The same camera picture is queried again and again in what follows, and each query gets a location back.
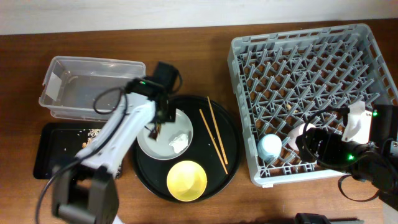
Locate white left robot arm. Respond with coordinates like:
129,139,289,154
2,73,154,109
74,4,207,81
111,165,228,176
48,77,175,223

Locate black rectangular tray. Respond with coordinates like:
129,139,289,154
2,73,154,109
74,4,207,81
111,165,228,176
33,122,104,179

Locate yellow bowl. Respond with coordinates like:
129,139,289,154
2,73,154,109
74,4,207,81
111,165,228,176
166,161,207,202

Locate pink plastic cup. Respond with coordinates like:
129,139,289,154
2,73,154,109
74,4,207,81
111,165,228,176
287,123,305,151

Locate white napkin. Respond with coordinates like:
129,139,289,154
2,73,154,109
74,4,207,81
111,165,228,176
169,133,189,154

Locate wooden chopstick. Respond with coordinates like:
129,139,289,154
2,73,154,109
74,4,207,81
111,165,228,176
207,96,228,165
199,109,228,174

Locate gold foil wrapper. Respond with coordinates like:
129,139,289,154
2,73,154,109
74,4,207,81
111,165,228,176
149,123,161,141

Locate clear plastic storage bin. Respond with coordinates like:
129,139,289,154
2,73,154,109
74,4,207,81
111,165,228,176
39,56,146,122

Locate food scraps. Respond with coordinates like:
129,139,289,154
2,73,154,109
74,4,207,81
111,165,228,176
82,129,101,148

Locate black object bottom edge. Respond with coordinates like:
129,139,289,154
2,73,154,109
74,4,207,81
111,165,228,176
294,213,331,224

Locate grey round plate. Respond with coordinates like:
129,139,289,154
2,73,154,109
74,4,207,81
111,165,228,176
137,109,193,161

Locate light blue plastic cup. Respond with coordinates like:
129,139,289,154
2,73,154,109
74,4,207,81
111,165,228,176
257,134,282,163

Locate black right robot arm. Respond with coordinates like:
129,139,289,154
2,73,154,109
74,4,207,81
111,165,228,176
295,101,397,210

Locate grey dishwasher rack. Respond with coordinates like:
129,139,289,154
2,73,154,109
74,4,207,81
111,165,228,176
228,24,397,188

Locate round black serving tray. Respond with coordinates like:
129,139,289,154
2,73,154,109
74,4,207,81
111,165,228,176
131,95,243,203

